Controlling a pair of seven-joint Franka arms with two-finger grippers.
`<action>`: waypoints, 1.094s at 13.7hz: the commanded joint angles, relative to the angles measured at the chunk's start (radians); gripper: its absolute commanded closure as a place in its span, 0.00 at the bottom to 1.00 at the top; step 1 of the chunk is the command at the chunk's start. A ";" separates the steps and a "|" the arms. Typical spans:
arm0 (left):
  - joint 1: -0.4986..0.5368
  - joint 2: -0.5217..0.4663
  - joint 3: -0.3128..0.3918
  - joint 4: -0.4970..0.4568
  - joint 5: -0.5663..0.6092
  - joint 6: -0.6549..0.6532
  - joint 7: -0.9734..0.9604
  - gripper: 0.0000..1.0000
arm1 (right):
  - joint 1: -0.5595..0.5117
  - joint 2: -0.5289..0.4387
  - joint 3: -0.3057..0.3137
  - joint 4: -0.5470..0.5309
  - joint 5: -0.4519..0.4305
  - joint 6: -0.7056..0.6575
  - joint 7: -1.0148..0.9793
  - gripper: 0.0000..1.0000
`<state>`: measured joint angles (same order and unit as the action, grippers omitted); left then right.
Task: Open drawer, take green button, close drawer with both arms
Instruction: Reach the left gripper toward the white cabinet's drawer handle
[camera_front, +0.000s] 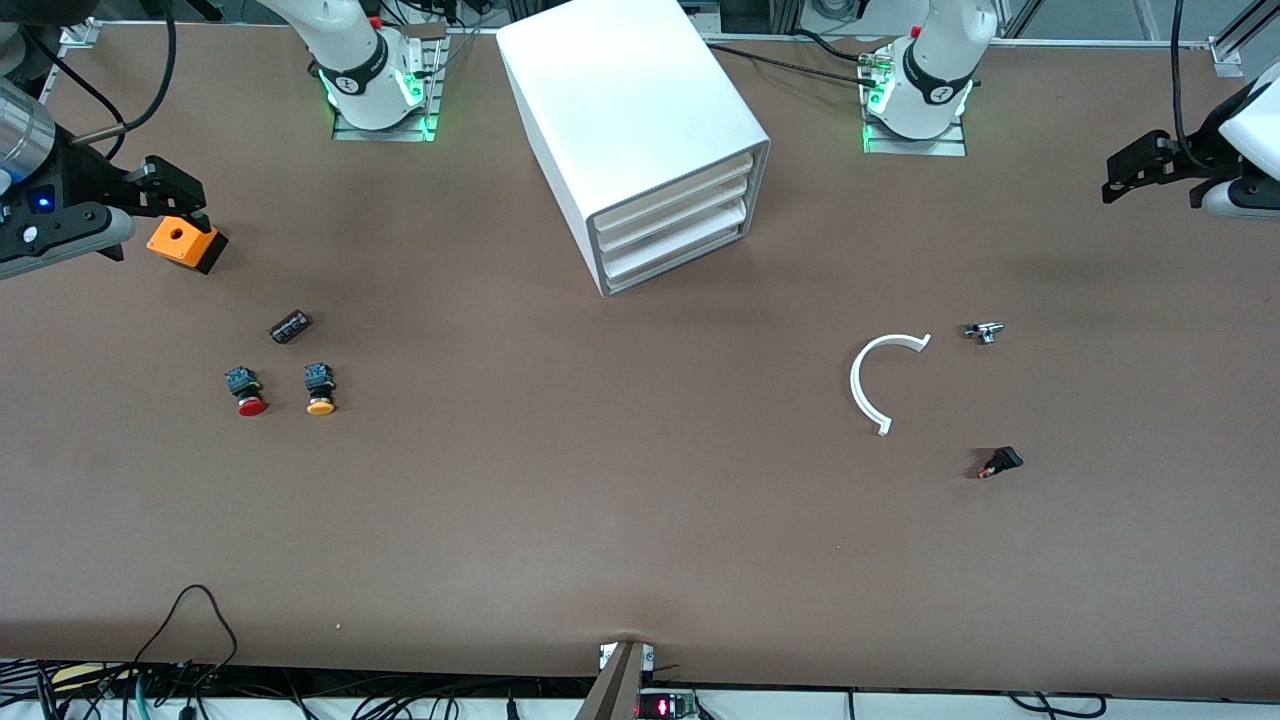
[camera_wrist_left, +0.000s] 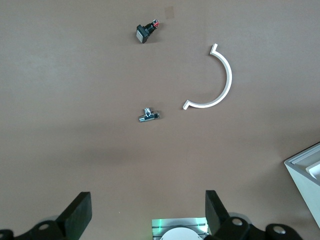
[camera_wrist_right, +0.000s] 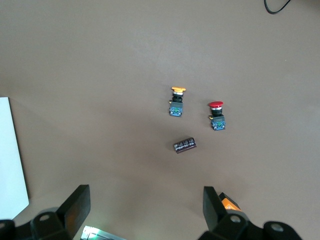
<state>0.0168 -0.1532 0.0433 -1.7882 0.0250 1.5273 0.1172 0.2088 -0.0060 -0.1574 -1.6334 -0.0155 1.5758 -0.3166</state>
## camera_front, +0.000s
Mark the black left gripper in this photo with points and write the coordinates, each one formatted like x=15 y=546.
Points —
x=1196 y=160

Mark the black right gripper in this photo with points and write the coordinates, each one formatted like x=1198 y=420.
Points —
x=88 y=178

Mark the white drawer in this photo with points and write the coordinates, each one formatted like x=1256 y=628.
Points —
x=680 y=258
x=672 y=214
x=672 y=192
x=675 y=236

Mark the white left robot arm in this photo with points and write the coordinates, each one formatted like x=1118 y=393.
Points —
x=940 y=60

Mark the red push button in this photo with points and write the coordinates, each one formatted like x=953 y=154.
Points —
x=250 y=395

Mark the yellow push button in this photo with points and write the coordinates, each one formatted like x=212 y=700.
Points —
x=320 y=392

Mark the white drawer cabinet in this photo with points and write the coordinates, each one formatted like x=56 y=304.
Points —
x=620 y=90

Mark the orange box with black base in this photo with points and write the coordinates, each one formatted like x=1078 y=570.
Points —
x=180 y=245

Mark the black cylindrical capacitor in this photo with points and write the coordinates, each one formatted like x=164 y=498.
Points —
x=290 y=327

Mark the white curved plastic strip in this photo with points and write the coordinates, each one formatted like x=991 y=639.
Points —
x=855 y=385

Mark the device with red display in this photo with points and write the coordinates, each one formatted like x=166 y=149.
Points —
x=665 y=707

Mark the aluminium corner bracket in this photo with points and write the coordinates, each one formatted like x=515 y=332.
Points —
x=80 y=35
x=1227 y=55

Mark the small metal toggle switch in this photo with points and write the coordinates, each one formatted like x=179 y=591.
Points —
x=985 y=331

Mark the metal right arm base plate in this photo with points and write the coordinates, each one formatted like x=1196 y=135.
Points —
x=420 y=130

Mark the black rocker switch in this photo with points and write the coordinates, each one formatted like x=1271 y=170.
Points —
x=1003 y=461

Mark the brown camera post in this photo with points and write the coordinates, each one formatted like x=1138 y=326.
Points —
x=615 y=690

